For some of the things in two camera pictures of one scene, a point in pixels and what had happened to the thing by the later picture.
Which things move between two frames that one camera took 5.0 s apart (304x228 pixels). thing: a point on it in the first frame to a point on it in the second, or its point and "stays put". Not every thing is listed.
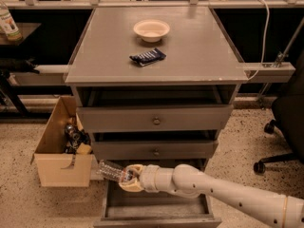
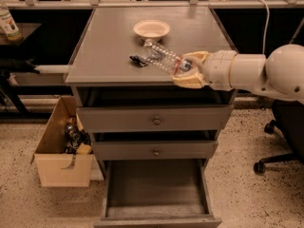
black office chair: x=288 y=112 stays put
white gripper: x=149 y=176 to x=218 y=69
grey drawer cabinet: x=155 y=86 stays put
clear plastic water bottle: x=106 y=168 to x=176 y=65
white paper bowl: x=151 y=30 stays put
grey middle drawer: x=149 y=150 stays put
